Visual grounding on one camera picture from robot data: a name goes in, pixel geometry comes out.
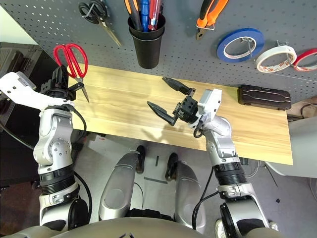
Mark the grey perforated pegboard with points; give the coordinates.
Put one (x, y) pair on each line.
(49, 19)

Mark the orange black screwdriver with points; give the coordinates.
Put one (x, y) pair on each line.
(135, 15)

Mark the white sneaker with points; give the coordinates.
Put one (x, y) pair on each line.
(221, 226)
(273, 225)

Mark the olive grey robot torso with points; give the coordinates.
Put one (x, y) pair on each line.
(123, 230)

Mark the silver robot leg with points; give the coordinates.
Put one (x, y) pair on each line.
(116, 188)
(189, 196)

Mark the red tape roll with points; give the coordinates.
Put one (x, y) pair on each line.
(297, 67)

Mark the black right robot foot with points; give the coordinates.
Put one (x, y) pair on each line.
(172, 166)

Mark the black tool case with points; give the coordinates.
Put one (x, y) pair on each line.
(262, 98)

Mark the orange black pliers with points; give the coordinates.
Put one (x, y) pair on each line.
(213, 17)

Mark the short black floor tape strip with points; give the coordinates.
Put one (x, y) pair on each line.
(157, 160)

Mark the blue tape roll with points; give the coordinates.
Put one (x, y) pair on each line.
(221, 53)

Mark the black ribbed hard case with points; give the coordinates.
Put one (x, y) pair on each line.
(12, 57)

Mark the black robot foot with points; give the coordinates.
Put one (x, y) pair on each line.
(141, 160)
(172, 166)

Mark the black left robot foot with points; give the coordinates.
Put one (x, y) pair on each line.
(141, 160)

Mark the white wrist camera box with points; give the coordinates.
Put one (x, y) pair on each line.
(22, 91)
(210, 101)

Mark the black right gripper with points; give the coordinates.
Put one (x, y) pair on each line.
(188, 109)

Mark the large white rounded cabinet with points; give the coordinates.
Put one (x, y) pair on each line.
(302, 148)

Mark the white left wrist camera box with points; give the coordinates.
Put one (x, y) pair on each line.
(22, 91)

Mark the black plastic cup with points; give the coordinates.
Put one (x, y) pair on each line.
(147, 54)

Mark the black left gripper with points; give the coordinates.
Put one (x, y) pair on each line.
(55, 90)

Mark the metal pegboard hook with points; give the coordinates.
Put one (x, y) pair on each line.
(90, 8)
(281, 43)
(248, 42)

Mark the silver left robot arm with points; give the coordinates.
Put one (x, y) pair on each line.
(54, 148)

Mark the white tape roll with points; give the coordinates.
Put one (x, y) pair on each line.
(260, 63)

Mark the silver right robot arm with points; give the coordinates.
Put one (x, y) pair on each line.
(220, 148)

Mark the long grey floor tape strip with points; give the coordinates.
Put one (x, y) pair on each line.
(156, 180)

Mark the silver right robot leg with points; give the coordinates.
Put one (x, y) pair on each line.
(189, 196)

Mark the silver left robot leg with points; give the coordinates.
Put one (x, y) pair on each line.
(116, 188)

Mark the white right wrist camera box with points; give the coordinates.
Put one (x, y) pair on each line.
(210, 101)

